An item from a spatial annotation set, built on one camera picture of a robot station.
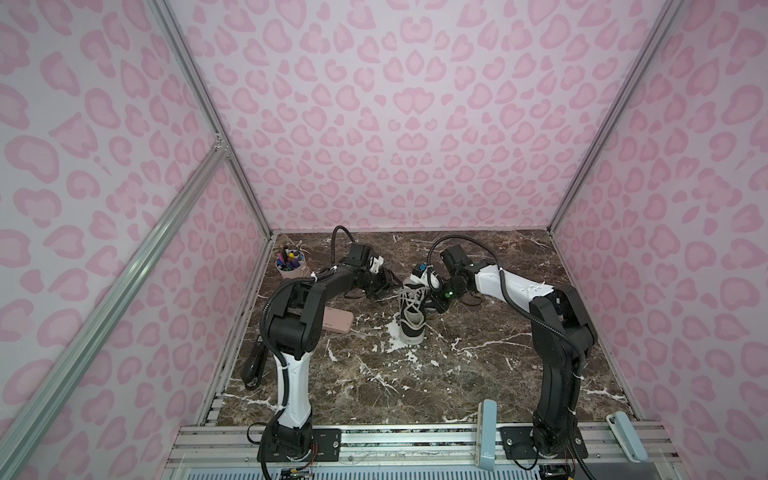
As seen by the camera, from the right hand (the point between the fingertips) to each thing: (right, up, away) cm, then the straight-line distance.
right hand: (426, 299), depth 92 cm
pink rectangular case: (-28, -7, +1) cm, 28 cm away
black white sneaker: (-4, +1, +1) cm, 5 cm away
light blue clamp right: (+46, -30, -20) cm, 58 cm away
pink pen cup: (-42, +7, +4) cm, 43 cm away
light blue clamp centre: (+12, -30, -20) cm, 38 cm away
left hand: (-8, +5, +5) cm, 10 cm away
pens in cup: (-43, +12, +3) cm, 45 cm away
